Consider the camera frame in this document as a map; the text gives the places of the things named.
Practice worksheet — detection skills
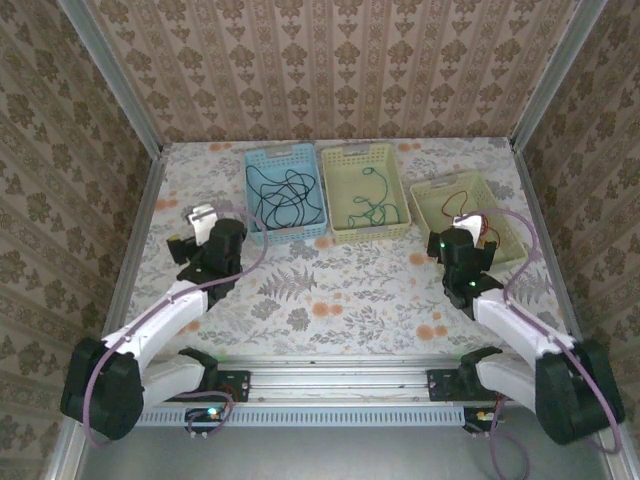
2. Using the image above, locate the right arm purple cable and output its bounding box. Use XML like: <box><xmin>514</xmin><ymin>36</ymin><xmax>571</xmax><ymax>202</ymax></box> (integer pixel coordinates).
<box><xmin>474</xmin><ymin>208</ymin><xmax>626</xmax><ymax>480</ymax></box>

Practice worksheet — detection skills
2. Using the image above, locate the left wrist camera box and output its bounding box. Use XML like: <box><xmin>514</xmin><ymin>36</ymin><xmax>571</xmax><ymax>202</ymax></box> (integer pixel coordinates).
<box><xmin>185</xmin><ymin>204</ymin><xmax>218</xmax><ymax>246</ymax></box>

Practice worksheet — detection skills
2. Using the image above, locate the aluminium mounting beam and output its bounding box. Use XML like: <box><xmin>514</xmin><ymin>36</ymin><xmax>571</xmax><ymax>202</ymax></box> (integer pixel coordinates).
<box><xmin>74</xmin><ymin>363</ymin><xmax>610</xmax><ymax>402</ymax></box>

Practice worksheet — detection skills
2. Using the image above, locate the blue plastic basket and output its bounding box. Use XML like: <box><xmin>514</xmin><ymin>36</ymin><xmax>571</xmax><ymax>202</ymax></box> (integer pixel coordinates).
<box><xmin>243</xmin><ymin>143</ymin><xmax>330</xmax><ymax>246</ymax></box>

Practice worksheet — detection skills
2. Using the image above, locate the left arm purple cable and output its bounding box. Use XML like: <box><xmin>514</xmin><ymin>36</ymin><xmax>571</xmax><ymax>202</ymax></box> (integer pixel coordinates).
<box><xmin>82</xmin><ymin>209</ymin><xmax>266</xmax><ymax>448</ymax></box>

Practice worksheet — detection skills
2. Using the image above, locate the black cable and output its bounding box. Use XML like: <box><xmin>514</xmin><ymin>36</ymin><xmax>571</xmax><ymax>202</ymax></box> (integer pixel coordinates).
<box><xmin>245</xmin><ymin>166</ymin><xmax>321</xmax><ymax>232</ymax></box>

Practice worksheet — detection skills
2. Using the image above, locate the grey metal panel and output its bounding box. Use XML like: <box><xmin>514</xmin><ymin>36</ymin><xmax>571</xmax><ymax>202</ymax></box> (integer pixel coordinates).
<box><xmin>47</xmin><ymin>399</ymin><xmax>640</xmax><ymax>480</ymax></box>

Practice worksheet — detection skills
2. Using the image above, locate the white slotted cable duct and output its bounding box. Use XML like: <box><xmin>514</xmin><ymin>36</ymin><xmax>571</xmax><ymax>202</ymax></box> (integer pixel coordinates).
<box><xmin>134</xmin><ymin>407</ymin><xmax>466</xmax><ymax>426</ymax></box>

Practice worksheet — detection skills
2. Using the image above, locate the pale yellow plastic basket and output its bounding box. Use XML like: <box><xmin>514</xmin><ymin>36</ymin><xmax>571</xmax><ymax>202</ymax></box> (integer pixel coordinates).
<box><xmin>321</xmin><ymin>144</ymin><xmax>412</xmax><ymax>245</ymax></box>
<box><xmin>409</xmin><ymin>172</ymin><xmax>528</xmax><ymax>266</ymax></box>

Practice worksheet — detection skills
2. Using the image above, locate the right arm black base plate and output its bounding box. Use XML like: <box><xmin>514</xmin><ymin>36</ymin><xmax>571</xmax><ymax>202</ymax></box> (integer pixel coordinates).
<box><xmin>426</xmin><ymin>368</ymin><xmax>520</xmax><ymax>402</ymax></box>

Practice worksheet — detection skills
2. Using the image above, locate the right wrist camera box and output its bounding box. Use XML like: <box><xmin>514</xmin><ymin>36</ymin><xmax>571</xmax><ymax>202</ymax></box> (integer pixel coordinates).
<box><xmin>451</xmin><ymin>213</ymin><xmax>484</xmax><ymax>242</ymax></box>

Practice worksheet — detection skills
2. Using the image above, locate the red cable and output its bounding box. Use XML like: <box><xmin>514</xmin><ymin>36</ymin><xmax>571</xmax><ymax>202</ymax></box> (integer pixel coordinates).
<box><xmin>442</xmin><ymin>189</ymin><xmax>501</xmax><ymax>246</ymax></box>

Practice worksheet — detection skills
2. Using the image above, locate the aluminium frame post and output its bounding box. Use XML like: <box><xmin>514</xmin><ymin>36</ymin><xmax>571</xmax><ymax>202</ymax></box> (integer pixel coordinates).
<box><xmin>57</xmin><ymin>0</ymin><xmax>165</xmax><ymax>155</ymax></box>
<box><xmin>509</xmin><ymin>0</ymin><xmax>609</xmax><ymax>151</ymax></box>

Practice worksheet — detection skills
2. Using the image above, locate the green cable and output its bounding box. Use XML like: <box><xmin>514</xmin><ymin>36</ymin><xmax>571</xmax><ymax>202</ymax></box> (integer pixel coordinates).
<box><xmin>347</xmin><ymin>167</ymin><xmax>399</xmax><ymax>229</ymax></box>

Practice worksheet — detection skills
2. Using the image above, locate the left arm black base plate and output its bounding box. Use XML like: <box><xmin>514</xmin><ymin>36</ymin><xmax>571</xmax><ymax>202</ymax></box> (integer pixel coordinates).
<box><xmin>161</xmin><ymin>369</ymin><xmax>251</xmax><ymax>403</ymax></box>

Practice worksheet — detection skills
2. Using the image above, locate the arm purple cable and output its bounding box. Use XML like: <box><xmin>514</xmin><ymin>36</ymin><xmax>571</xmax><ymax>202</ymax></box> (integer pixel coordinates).
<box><xmin>82</xmin><ymin>209</ymin><xmax>266</xmax><ymax>448</ymax></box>
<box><xmin>474</xmin><ymin>208</ymin><xmax>626</xmax><ymax>480</ymax></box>

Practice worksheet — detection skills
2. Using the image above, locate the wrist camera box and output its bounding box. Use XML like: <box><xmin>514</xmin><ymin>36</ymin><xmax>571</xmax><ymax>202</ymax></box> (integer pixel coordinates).
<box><xmin>451</xmin><ymin>213</ymin><xmax>484</xmax><ymax>242</ymax></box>
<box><xmin>185</xmin><ymin>204</ymin><xmax>218</xmax><ymax>246</ymax></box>

